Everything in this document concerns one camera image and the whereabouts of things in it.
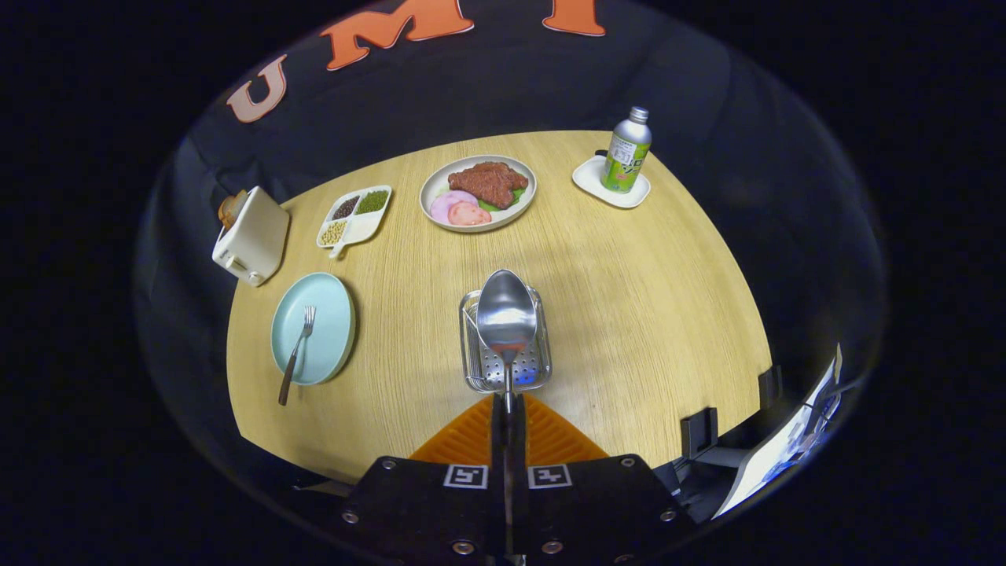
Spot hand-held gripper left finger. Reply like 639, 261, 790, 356
342, 393, 508, 564

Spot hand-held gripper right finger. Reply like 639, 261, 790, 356
512, 393, 697, 564

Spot metal spoon with brown handle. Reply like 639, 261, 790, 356
475, 269, 539, 414

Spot metal fork with brown handle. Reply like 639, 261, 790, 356
277, 305, 317, 406

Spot light blue plate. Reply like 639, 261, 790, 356
270, 272, 357, 386

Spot pale pink ham slice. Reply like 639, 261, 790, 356
430, 190, 479, 224

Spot white divided snack tray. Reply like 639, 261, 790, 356
316, 185, 393, 260

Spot white printed sheet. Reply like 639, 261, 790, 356
711, 344, 844, 520

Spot brown meat slices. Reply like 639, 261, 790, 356
448, 161, 529, 209

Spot beige plate with food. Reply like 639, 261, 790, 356
419, 155, 538, 233

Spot small white square dish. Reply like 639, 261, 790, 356
572, 154, 652, 209

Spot silver bottle with green label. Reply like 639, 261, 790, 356
600, 106, 653, 194

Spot white toaster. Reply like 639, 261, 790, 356
211, 186, 291, 287

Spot brown bread slice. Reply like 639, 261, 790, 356
218, 190, 249, 230

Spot metal wire basket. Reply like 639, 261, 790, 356
459, 287, 553, 394

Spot black table bracket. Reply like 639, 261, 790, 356
758, 364, 784, 410
680, 406, 720, 460

